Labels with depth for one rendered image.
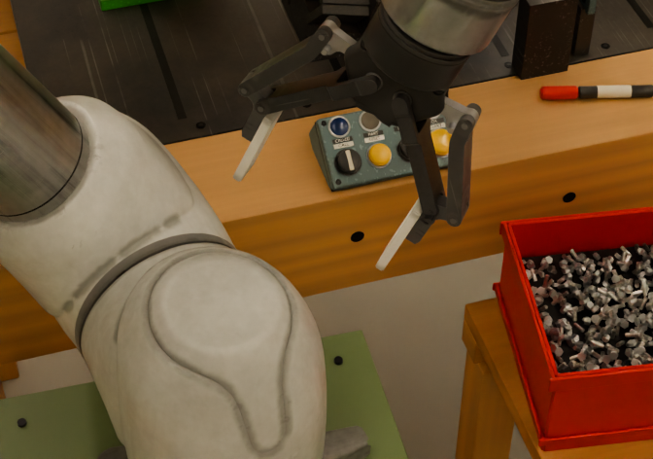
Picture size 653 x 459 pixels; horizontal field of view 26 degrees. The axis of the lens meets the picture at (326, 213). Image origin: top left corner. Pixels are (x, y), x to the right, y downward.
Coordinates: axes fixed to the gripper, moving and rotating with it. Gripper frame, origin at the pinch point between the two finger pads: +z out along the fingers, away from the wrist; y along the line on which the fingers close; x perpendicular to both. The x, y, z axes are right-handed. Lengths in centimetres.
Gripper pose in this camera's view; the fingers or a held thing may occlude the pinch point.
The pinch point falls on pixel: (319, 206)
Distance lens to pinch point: 114.8
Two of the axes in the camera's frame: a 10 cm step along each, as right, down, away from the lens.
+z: -4.0, 6.6, 6.4
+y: -8.5, -5.3, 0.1
